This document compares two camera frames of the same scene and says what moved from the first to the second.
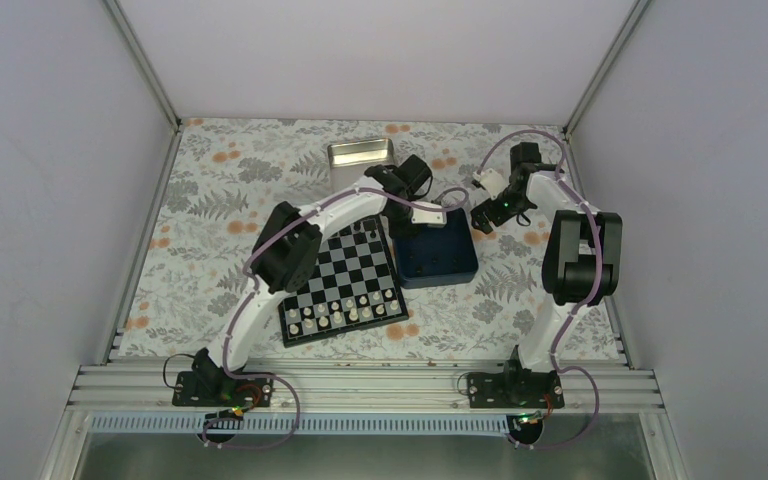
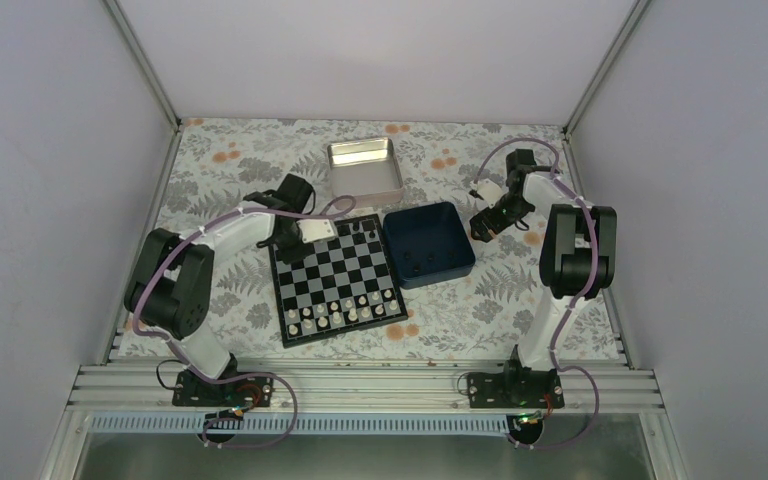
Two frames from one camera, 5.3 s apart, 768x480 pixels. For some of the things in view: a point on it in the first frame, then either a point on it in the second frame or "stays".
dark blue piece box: (437, 254) stays
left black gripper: (396, 232) to (287, 256)
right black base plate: (515, 389) stays
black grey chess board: (355, 287) stays
